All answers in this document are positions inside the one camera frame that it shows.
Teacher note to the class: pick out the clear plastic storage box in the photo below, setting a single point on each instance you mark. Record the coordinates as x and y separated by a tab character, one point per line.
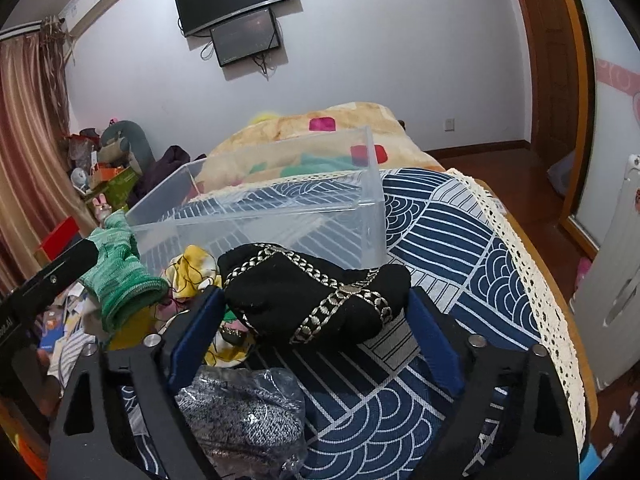
338	216

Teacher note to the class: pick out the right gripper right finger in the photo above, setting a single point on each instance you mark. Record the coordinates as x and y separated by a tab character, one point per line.
535	438

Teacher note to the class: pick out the dark purple clothing pile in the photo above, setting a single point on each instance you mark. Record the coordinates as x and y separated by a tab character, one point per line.
173	158

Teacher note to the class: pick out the striped pink brown curtain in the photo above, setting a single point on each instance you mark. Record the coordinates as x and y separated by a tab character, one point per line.
36	192

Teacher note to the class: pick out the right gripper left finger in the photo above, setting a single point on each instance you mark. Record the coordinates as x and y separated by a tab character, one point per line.
92	437

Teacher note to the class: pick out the green box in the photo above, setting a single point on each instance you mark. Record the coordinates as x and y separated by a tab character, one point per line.
117	190

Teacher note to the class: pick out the green knitted glove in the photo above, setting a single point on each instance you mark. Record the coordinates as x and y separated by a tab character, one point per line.
119	281

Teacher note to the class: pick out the small black wall monitor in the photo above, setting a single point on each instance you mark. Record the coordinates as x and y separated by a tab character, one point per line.
245	36

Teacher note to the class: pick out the grey knit item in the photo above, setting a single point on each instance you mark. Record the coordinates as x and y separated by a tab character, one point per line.
250	424

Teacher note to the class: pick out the black patterned sock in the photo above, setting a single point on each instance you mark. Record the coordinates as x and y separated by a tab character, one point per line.
287	297

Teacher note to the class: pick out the brown wooden door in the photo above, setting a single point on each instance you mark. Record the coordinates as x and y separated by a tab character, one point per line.
561	66

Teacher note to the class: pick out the yellow white patterned cloth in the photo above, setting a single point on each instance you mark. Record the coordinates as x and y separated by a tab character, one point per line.
188	275

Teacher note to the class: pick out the pink rabbit figure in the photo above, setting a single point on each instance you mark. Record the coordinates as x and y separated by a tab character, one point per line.
101	209

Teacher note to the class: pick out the blue white patterned tablecloth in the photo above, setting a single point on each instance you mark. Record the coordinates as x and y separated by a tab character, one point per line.
373	410

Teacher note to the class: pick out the white suitcase with stickers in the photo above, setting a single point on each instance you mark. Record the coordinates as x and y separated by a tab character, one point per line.
606	304

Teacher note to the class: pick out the red box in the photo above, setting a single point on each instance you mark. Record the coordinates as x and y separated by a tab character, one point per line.
66	233

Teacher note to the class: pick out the grey dinosaur plush toy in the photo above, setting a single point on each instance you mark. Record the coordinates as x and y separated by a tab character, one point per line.
124	143

